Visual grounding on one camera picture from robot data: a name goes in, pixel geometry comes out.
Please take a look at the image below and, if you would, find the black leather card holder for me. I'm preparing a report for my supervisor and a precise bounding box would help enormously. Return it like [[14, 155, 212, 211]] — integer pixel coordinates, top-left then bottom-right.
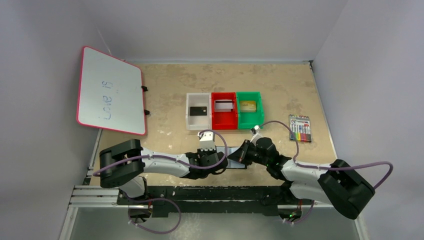
[[216, 146, 247, 170]]

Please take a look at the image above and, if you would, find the white credit card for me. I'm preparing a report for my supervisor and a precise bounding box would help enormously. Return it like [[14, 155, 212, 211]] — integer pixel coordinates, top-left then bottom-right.
[[214, 99, 234, 112]]

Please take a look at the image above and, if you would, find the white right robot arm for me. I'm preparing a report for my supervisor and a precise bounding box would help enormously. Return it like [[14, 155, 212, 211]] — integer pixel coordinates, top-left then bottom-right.
[[229, 137, 376, 220]]

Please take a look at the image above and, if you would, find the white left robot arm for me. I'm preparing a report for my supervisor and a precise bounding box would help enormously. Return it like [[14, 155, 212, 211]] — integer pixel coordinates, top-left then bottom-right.
[[92, 139, 228, 199]]

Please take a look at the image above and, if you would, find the black credit card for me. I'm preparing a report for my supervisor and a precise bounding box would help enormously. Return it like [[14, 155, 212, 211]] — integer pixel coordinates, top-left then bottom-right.
[[189, 106, 208, 117]]

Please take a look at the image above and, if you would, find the gold credit card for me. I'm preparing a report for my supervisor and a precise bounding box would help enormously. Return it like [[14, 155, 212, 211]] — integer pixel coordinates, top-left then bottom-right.
[[239, 100, 257, 113]]

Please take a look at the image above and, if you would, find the white plastic bin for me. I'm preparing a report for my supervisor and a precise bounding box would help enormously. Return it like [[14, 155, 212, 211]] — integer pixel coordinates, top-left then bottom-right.
[[185, 92, 212, 131]]

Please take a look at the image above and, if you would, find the red plastic bin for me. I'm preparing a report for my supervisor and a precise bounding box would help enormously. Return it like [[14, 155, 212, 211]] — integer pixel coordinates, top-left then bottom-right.
[[211, 92, 238, 130]]

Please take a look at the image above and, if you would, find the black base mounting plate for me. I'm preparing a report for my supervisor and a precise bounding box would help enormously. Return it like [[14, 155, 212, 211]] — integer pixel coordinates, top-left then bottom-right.
[[117, 185, 311, 218]]

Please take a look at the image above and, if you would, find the pack of coloured markers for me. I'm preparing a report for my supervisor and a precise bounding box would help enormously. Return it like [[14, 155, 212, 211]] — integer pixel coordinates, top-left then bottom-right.
[[289, 114, 312, 143]]

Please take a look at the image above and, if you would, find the green plastic bin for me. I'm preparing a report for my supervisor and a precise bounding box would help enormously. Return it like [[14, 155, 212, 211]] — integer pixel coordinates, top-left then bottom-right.
[[236, 91, 265, 130]]

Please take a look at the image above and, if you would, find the pink framed whiteboard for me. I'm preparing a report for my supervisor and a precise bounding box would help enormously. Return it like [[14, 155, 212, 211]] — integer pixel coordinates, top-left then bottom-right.
[[76, 46, 147, 136]]

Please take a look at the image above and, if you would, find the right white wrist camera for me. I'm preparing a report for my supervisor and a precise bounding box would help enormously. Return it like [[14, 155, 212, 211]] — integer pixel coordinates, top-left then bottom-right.
[[250, 125, 264, 145]]

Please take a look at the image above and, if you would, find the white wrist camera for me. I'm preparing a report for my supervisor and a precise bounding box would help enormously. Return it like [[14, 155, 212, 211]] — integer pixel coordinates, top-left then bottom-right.
[[197, 131, 216, 152], [250, 125, 264, 145]]

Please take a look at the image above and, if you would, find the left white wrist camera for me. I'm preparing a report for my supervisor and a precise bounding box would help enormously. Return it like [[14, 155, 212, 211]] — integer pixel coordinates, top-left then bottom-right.
[[197, 131, 216, 152]]

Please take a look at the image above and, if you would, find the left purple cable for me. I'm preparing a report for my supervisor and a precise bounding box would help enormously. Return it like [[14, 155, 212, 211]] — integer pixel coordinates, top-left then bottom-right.
[[92, 129, 229, 177]]

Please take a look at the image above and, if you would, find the aluminium rail frame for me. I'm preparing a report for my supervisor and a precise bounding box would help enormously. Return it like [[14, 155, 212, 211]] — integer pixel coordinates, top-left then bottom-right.
[[60, 125, 375, 240]]

